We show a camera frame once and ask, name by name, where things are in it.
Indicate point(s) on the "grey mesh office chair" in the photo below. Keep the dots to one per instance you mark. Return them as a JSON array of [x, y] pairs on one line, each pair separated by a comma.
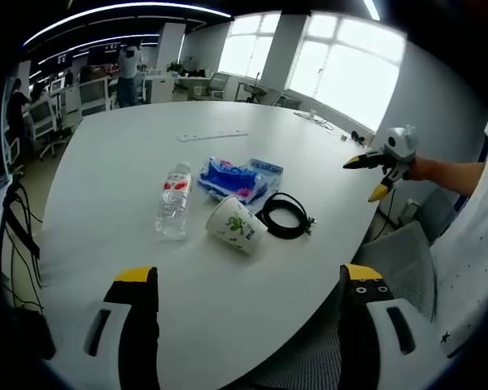
[[398, 260]]

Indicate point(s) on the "white table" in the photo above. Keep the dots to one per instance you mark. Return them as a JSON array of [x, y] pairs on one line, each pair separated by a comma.
[[211, 260]]

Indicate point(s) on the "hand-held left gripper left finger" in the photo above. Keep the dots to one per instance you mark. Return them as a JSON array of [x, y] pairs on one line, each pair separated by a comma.
[[118, 325]]

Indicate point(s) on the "white office chair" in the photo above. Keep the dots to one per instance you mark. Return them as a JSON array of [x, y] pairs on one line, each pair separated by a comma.
[[44, 122]]

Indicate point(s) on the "white paper cup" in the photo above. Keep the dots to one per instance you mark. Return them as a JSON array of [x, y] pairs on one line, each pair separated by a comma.
[[236, 225]]

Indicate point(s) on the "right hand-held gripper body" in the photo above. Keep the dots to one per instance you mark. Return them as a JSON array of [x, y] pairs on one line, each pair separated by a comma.
[[399, 148]]

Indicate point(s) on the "blue plastic snack bag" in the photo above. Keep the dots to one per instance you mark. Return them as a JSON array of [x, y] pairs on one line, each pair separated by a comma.
[[236, 178]]

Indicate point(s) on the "person's white dotted shirt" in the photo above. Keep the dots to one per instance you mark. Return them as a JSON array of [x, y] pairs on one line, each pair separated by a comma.
[[471, 264]]

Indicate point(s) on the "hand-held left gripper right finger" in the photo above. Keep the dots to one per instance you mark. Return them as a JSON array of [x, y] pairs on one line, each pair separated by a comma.
[[370, 325]]

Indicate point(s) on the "green potted plant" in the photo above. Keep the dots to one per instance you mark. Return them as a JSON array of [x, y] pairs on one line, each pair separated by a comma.
[[175, 67]]

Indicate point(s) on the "clear plastic water bottle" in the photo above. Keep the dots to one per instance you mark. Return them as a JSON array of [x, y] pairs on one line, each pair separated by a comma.
[[174, 199]]

